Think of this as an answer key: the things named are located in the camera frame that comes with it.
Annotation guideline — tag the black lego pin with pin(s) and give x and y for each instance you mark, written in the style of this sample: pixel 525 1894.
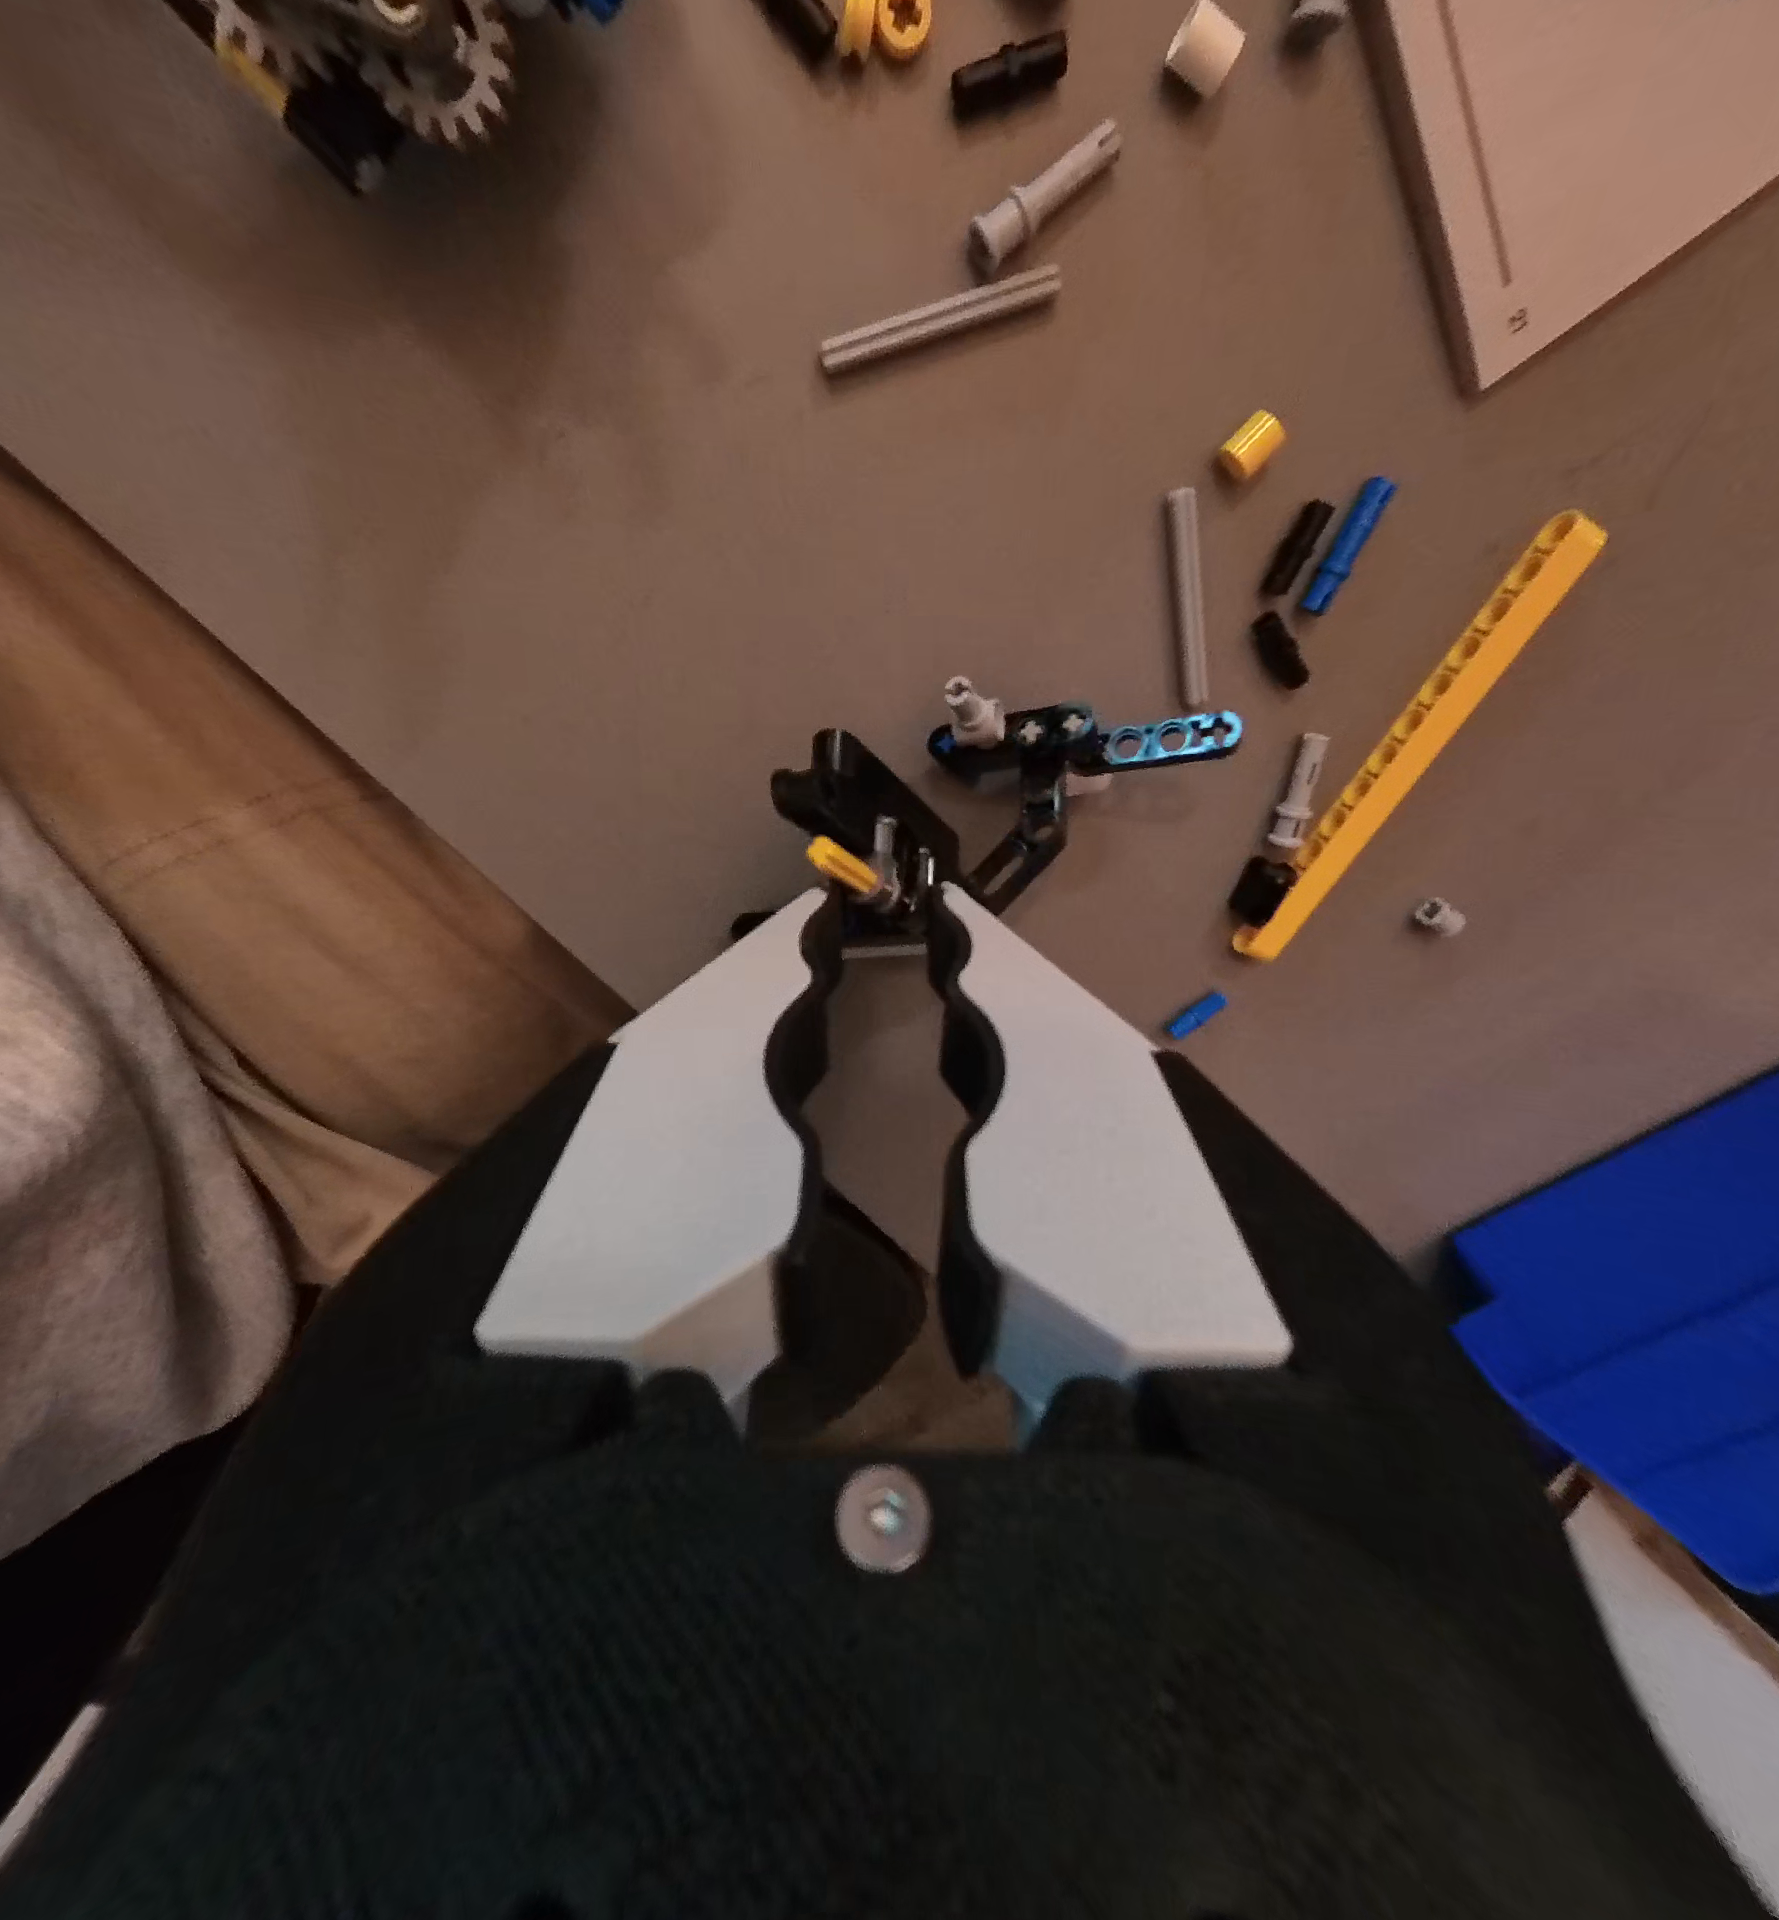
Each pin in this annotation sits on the black lego pin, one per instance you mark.
pixel 1280 649
pixel 1260 887
pixel 802 22
pixel 1299 548
pixel 1009 78

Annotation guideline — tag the light grey lego pin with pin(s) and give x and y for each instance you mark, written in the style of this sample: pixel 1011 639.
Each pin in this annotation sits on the light grey lego pin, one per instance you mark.
pixel 1299 795

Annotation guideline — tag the black lego linkage subassembly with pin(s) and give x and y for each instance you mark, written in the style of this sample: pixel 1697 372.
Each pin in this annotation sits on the black lego linkage subassembly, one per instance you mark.
pixel 860 779

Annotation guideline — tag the long blue lego pin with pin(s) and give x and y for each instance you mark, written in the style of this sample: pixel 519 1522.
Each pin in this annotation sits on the long blue lego pin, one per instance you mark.
pixel 1350 546

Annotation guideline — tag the grey lego axle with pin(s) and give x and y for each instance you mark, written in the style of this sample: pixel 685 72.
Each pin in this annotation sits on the grey lego axle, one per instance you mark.
pixel 1188 600
pixel 941 320

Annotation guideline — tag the yellow lego bush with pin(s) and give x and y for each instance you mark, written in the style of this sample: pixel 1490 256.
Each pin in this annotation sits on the yellow lego bush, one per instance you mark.
pixel 1254 444

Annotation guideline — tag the tiny grey lego piece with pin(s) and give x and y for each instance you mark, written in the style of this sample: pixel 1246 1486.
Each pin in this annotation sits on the tiny grey lego piece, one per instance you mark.
pixel 1438 914

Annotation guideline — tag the white lego bush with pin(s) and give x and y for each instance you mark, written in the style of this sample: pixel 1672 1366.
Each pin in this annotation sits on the white lego bush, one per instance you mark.
pixel 1204 45

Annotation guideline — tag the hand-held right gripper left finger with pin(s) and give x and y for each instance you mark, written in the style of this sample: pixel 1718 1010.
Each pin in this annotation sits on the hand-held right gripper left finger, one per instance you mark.
pixel 648 1199

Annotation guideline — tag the short blue lego pin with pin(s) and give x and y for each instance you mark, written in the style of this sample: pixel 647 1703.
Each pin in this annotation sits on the short blue lego pin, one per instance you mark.
pixel 1198 1014

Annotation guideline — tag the yellow lego connector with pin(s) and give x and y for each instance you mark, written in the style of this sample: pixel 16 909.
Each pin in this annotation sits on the yellow lego connector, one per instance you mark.
pixel 890 26

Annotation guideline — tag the lego instruction booklet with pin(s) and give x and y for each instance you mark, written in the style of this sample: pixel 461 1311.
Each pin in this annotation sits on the lego instruction booklet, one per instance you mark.
pixel 1624 149

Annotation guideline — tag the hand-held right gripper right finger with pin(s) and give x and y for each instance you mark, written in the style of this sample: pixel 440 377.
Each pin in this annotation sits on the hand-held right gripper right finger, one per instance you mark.
pixel 1113 1215

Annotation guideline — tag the blue storage bin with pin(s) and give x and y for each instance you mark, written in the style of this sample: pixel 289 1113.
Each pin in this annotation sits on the blue storage bin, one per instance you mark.
pixel 1684 1319

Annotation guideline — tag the long grey lego pin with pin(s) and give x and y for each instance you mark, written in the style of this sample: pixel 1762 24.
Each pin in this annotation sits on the long grey lego pin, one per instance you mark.
pixel 1047 195

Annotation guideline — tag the lego gear assembly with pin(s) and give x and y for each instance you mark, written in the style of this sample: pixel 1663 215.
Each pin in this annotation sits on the lego gear assembly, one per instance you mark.
pixel 440 74

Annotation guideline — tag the grey lego bush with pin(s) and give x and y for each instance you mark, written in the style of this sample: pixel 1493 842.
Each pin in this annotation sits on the grey lego bush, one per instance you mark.
pixel 1316 18

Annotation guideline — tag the long yellow lego beam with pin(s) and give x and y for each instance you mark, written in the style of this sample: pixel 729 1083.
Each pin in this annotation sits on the long yellow lego beam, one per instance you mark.
pixel 1429 720

